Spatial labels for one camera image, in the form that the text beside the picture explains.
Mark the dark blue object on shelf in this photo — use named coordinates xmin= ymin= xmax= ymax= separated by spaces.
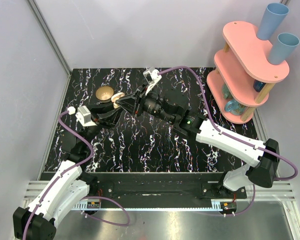
xmin=253 ymin=80 xmax=265 ymax=92

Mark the green ceramic mug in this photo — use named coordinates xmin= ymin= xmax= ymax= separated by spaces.
xmin=221 ymin=83 xmax=233 ymax=100

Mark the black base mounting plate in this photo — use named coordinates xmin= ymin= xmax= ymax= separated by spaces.
xmin=80 ymin=172 xmax=247 ymax=209

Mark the pink three-tier shelf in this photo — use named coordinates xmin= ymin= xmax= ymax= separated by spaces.
xmin=207 ymin=21 xmax=290 ymax=124

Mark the blue cup rear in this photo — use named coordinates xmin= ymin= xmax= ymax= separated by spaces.
xmin=256 ymin=2 xmax=290 ymax=41

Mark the cream earbud charging case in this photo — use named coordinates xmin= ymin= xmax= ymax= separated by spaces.
xmin=111 ymin=92 xmax=125 ymax=109

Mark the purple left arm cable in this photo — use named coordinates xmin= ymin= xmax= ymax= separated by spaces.
xmin=22 ymin=111 xmax=130 ymax=240

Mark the gold patterned ceramic bowl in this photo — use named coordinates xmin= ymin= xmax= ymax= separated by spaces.
xmin=95 ymin=85 xmax=114 ymax=103

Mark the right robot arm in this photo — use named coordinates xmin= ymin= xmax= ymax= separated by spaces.
xmin=111 ymin=88 xmax=280 ymax=199

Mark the blue cup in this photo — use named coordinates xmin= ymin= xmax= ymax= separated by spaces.
xmin=256 ymin=2 xmax=290 ymax=41
xmin=267 ymin=32 xmax=300 ymax=65

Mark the blue cup front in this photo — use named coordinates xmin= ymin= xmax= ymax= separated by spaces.
xmin=267 ymin=32 xmax=300 ymax=65

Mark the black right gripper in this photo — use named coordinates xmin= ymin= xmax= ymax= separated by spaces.
xmin=115 ymin=82 xmax=176 ymax=124

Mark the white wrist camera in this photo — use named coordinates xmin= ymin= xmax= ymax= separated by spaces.
xmin=75 ymin=105 xmax=96 ymax=127
xmin=143 ymin=67 xmax=162 ymax=96

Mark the aluminium frame rail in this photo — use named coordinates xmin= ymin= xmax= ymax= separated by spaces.
xmin=26 ymin=0 xmax=72 ymax=76

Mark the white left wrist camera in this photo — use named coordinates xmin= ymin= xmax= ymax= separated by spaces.
xmin=75 ymin=105 xmax=96 ymax=127

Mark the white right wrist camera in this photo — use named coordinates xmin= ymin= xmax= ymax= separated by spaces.
xmin=143 ymin=67 xmax=162 ymax=96

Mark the blue patterned mug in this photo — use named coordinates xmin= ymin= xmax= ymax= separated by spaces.
xmin=224 ymin=99 xmax=246 ymax=116

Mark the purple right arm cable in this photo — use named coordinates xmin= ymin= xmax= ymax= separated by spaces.
xmin=158 ymin=65 xmax=298 ymax=217

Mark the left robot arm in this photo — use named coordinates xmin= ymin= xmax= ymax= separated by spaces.
xmin=12 ymin=102 xmax=123 ymax=240

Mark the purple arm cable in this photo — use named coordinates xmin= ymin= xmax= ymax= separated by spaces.
xmin=22 ymin=111 xmax=130 ymax=240
xmin=158 ymin=65 xmax=298 ymax=217

